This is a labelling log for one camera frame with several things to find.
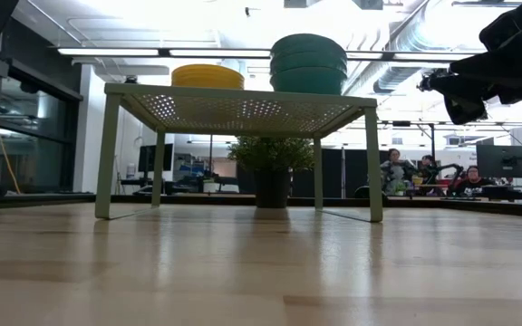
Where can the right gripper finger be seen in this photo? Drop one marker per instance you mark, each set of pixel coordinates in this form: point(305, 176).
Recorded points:
point(462, 83)
point(466, 108)

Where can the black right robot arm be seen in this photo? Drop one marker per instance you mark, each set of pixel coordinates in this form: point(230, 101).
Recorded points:
point(519, 22)

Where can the black computer monitor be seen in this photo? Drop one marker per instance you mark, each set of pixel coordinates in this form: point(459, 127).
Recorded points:
point(505, 160)
point(150, 158)

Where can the person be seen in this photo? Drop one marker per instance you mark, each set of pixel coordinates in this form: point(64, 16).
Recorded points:
point(473, 179)
point(394, 172)
point(428, 167)

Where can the black room partition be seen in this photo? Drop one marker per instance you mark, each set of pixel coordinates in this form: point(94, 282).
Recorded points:
point(356, 172)

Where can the potted green plant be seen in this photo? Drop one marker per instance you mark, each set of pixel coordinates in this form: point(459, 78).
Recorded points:
point(271, 156)

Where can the green perforated metal shelf rack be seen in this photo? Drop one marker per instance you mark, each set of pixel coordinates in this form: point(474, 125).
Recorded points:
point(243, 111)

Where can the long ceiling light strip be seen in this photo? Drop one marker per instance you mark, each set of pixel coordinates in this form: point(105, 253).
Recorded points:
point(107, 52)

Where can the black ceiling-hung camera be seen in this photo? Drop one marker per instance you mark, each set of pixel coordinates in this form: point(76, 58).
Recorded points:
point(425, 81)

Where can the black aluminium table frame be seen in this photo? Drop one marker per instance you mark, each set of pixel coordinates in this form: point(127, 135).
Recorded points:
point(469, 206)

